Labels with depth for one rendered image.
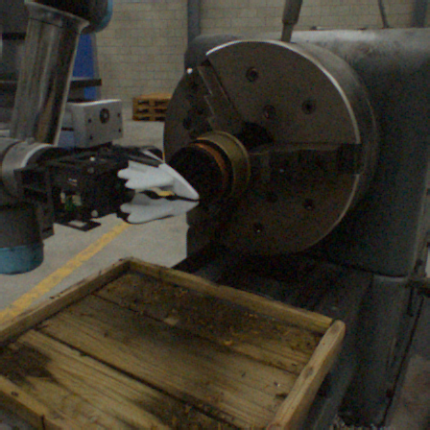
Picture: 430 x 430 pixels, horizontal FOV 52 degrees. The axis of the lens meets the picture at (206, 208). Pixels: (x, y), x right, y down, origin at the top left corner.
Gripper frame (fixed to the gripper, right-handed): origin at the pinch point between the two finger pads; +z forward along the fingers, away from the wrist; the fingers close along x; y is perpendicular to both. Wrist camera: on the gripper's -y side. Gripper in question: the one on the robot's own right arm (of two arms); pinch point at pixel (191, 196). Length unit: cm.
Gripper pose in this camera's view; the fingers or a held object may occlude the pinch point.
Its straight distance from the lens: 46.2
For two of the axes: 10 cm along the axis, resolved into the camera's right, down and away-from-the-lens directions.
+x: 0.0, -9.4, -3.4
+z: 8.4, 1.8, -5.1
